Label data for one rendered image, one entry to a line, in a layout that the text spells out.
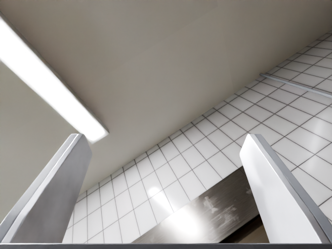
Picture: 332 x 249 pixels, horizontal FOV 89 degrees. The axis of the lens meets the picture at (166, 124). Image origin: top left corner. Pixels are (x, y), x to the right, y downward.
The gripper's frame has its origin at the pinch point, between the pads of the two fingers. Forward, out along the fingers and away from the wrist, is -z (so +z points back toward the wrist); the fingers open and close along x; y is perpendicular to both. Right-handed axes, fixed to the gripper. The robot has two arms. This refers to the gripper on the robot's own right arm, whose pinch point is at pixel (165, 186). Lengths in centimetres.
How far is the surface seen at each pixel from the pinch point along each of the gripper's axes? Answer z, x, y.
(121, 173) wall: -65, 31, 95
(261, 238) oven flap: -17, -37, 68
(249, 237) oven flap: -18, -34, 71
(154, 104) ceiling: -86, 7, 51
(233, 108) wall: -93, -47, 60
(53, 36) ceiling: -75, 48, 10
